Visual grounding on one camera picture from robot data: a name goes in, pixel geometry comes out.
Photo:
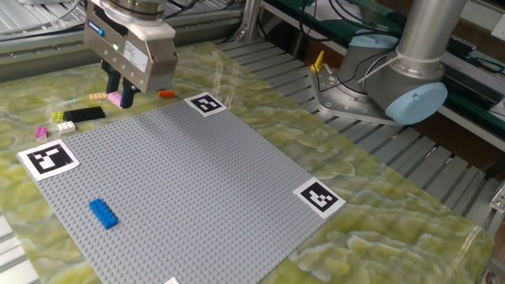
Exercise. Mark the silver Schunk gripper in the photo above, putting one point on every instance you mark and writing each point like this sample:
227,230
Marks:
136,55

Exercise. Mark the pink Lego brick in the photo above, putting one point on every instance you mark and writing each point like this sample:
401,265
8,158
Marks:
115,98

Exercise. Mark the tan Lego plate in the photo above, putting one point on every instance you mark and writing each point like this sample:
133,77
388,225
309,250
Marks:
96,96

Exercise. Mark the black Lego plate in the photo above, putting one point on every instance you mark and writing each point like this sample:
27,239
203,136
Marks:
84,114

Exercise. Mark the orange Lego brick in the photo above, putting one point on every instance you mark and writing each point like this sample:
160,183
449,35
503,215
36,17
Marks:
167,94

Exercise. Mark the white Lego brick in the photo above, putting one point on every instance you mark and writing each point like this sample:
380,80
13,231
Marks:
66,127

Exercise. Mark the lime small Lego brick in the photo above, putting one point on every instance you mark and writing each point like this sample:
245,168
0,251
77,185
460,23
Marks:
58,116

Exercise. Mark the magenta small Lego brick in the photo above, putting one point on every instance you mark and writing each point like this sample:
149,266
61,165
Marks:
41,132

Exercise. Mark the grey Lego baseplate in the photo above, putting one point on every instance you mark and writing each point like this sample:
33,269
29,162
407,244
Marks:
189,177

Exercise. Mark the blue Lego brick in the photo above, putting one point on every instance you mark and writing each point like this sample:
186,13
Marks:
103,213

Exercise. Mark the black white fiducial marker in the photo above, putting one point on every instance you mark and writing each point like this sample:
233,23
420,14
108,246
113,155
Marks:
205,104
48,159
172,281
319,197

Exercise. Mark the yellow plastic cone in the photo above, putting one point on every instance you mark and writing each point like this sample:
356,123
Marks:
317,63

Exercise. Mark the green marble pattern board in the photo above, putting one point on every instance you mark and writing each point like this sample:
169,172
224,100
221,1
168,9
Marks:
375,236

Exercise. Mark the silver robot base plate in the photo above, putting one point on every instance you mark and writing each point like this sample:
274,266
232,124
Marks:
347,108

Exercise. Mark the metal corner bracket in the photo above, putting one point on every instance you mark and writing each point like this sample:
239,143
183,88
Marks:
498,199

